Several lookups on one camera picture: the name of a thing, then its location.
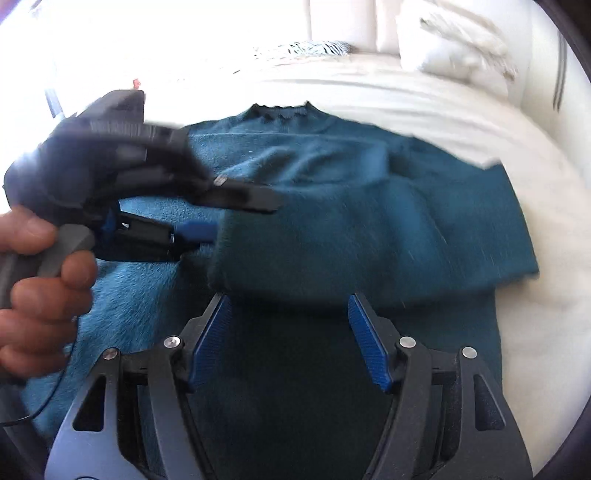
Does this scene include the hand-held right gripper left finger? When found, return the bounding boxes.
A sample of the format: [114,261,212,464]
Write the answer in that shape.
[44,293,234,480]

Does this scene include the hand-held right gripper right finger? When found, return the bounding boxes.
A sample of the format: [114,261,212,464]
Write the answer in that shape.
[347,293,548,480]

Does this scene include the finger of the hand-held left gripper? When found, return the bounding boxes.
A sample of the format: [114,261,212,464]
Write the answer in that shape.
[185,174,288,216]
[104,209,221,265]

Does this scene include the teal knit sweater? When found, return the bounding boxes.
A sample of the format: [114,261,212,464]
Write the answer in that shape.
[23,102,542,480]

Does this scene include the person's left hand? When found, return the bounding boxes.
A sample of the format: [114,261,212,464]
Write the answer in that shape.
[0,205,99,386]

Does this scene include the zebra print pillow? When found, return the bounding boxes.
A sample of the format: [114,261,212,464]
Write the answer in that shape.
[252,41,354,63]

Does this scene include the white bed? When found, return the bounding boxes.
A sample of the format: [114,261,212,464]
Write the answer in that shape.
[143,51,589,476]

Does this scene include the white padded headboard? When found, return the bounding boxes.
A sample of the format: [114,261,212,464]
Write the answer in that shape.
[307,0,585,195]

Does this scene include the white pillow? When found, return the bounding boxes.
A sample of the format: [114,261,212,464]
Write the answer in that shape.
[399,0,520,100]

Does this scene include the black cable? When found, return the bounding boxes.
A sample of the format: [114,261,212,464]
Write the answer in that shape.
[0,316,78,426]

